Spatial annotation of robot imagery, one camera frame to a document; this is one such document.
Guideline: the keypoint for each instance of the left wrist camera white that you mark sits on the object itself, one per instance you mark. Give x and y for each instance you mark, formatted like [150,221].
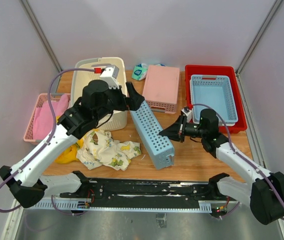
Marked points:
[109,75]

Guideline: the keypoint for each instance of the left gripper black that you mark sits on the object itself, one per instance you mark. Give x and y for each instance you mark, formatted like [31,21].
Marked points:
[134,101]

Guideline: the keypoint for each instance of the yellow cloth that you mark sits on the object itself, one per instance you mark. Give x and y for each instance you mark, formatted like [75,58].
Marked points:
[69,155]

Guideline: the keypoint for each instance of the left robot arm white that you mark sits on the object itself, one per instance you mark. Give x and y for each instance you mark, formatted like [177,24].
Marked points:
[25,179]

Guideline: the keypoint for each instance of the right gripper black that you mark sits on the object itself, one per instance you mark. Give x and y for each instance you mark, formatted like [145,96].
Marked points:
[176,131]

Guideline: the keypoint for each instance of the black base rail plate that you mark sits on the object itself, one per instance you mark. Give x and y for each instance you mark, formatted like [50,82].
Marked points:
[97,188]

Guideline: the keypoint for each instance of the pink cloth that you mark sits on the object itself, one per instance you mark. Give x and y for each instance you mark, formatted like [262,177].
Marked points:
[42,121]

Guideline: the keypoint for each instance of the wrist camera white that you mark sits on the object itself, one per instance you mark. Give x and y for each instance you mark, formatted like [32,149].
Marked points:
[187,112]
[109,75]

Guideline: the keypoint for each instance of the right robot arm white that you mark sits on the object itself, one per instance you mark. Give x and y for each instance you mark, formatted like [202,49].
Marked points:
[262,190]

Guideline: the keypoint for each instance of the pink perforated basket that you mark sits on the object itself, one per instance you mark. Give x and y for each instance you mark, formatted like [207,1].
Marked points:
[161,88]

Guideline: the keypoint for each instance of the printed white baby cloth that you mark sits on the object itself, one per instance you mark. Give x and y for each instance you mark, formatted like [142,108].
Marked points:
[100,149]

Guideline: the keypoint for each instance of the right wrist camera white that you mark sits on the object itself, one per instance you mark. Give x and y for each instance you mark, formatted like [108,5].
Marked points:
[187,112]

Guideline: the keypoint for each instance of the teal white sock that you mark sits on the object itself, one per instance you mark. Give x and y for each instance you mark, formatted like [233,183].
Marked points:
[140,71]

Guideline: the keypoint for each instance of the blue perforated basket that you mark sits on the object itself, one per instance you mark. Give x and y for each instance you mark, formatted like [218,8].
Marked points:
[159,148]
[211,97]

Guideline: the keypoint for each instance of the large cream laundry basket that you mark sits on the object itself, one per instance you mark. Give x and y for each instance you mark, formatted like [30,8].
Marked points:
[81,79]

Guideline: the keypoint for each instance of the pink basket with clothes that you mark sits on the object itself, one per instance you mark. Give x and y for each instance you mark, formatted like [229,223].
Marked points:
[28,134]

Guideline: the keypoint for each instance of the slotted cable duct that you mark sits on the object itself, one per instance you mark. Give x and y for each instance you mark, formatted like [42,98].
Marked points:
[129,204]

